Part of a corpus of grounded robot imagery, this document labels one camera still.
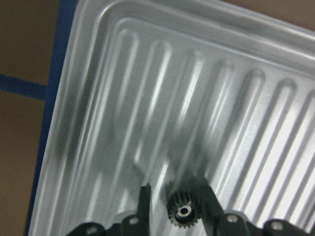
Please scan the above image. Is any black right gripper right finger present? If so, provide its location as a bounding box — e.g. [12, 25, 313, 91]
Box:
[197, 185, 223, 236]

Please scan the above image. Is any ribbed metal tray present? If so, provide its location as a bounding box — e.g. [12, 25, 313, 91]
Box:
[28, 0, 315, 236]

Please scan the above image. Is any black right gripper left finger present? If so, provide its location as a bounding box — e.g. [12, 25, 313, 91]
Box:
[137, 184, 151, 236]

